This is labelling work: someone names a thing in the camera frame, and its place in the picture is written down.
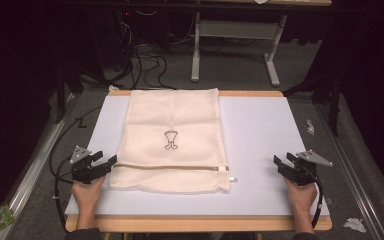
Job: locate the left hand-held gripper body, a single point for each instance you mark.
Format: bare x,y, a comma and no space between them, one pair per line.
81,168

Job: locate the small white plastic scrap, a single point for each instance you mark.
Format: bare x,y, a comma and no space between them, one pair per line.
310,127

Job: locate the white board mat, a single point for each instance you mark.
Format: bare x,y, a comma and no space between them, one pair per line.
263,133

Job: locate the crumpled white paper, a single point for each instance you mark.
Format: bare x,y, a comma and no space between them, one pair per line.
355,225

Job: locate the person's left hand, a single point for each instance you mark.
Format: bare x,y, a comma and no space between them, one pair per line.
86,196

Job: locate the silver metal floor rail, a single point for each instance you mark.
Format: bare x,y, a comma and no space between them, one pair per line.
33,170
350,160

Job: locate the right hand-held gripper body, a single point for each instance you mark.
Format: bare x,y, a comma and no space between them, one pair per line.
305,173

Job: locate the white metal desk frame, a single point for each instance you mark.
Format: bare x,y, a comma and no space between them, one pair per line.
236,29

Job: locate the black metal stand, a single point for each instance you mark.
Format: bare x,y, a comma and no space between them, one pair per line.
335,100
61,93

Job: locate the cream mesh laundry bag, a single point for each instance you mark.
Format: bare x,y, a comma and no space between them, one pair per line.
173,110

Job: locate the person's right hand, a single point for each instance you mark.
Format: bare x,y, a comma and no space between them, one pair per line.
301,198

